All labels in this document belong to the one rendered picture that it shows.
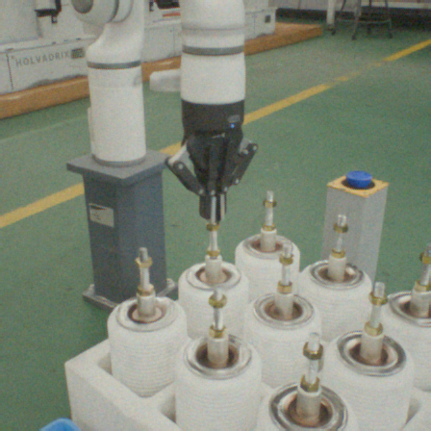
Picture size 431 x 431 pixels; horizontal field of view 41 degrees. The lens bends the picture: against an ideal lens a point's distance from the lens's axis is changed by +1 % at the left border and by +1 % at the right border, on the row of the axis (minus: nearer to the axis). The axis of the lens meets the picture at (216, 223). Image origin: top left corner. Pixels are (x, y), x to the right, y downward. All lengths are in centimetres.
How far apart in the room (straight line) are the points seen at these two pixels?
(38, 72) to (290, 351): 229
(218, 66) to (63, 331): 66
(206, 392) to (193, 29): 38
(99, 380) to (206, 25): 43
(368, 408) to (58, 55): 246
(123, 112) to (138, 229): 22
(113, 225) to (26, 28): 200
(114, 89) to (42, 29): 201
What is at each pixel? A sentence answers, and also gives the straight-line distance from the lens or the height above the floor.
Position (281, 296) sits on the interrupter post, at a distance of 69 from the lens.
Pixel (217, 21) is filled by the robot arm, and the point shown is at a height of 58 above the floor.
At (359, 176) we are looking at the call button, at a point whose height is 33.
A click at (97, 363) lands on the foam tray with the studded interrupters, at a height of 18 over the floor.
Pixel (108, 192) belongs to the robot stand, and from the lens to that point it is 104.
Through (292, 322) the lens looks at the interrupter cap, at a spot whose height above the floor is 25.
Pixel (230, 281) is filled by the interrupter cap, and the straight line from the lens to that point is 76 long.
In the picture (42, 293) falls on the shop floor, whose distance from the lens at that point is 126.
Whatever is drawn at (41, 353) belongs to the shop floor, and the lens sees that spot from 109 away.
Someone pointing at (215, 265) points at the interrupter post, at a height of 27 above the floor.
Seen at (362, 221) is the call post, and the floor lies 27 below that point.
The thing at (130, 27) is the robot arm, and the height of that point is 53.
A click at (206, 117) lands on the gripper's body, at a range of 65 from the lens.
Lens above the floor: 65
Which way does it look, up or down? 26 degrees down
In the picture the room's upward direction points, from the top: straight up
